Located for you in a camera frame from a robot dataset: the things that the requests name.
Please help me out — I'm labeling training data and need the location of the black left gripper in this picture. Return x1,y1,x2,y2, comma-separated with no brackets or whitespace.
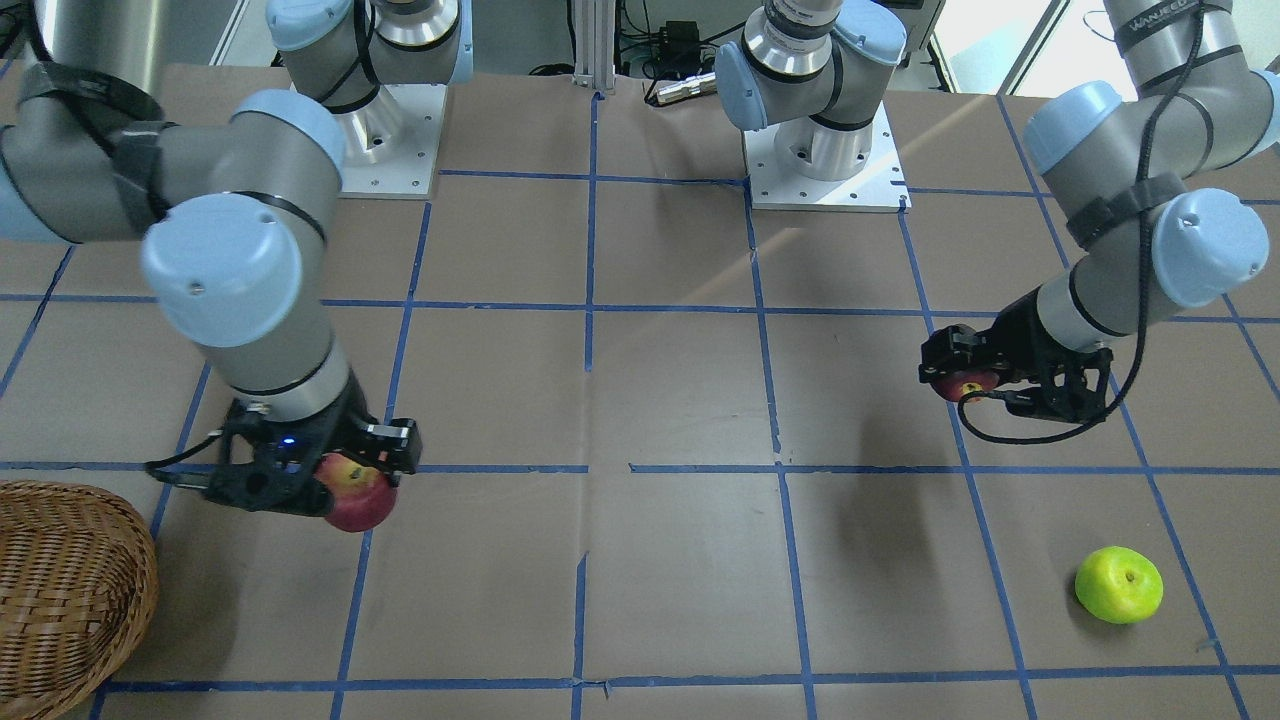
919,295,1114,423

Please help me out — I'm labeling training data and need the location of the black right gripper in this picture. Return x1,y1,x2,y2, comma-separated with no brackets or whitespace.
205,375,422,516

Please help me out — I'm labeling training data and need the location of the dark red apple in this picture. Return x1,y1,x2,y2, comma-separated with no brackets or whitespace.
929,369,1000,404

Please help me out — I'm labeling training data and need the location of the red yellow apple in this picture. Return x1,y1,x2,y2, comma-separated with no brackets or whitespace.
314,452,399,533

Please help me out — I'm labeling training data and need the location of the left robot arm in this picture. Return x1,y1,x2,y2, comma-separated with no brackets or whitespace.
714,1,1277,424

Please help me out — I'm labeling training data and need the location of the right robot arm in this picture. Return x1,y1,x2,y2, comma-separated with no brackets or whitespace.
3,1,474,532

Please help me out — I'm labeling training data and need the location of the woven wicker basket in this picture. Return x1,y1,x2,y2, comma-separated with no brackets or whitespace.
1,480,159,719

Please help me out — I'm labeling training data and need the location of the green apple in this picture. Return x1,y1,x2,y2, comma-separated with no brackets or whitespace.
1073,546,1164,625

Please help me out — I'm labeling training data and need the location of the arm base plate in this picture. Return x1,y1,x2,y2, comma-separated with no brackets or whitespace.
742,104,913,213
335,85,449,201

